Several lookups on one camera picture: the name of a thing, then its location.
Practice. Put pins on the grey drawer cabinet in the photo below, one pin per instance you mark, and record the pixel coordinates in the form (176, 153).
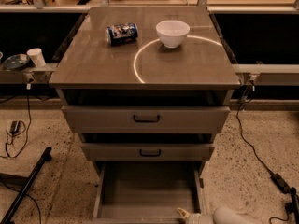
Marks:
(145, 73)

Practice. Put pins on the blue soda can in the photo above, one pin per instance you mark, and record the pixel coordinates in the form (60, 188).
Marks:
(119, 34)

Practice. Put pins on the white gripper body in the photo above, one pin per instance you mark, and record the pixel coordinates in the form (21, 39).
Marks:
(195, 218)

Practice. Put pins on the black power adapter left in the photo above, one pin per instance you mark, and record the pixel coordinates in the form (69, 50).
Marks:
(14, 127)

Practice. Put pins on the white bowl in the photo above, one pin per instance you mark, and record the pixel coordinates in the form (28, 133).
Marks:
(172, 33)

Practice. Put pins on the grey drawer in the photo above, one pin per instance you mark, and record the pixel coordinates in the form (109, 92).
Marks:
(147, 192)
(147, 152)
(93, 119)

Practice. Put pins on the black pole on floor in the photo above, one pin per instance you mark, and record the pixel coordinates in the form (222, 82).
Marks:
(25, 183)

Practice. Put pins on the white paper cup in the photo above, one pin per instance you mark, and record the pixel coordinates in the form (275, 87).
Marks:
(37, 57)

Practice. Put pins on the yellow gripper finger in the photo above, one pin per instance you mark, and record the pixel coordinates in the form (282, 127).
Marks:
(184, 214)

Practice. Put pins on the dark blue plate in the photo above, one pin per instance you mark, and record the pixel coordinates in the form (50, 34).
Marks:
(16, 62)

